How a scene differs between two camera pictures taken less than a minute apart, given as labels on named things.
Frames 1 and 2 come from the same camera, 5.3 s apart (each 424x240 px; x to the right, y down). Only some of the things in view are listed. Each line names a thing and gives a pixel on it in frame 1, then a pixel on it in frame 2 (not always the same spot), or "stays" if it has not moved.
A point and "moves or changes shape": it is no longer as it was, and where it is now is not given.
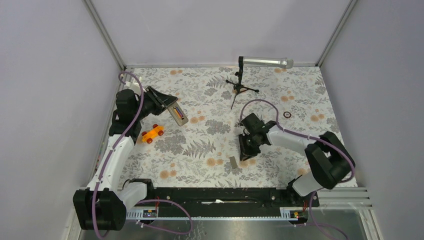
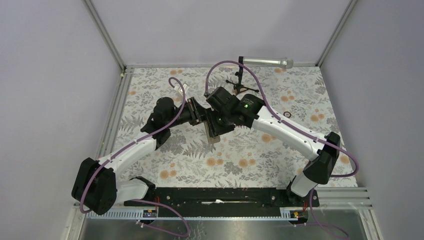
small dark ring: (286, 117) stays
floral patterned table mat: (259, 142) stays
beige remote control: (178, 114) moves or changes shape
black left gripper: (161, 101) -> (196, 110)
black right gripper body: (253, 140) -> (220, 123)
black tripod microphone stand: (238, 87) stays
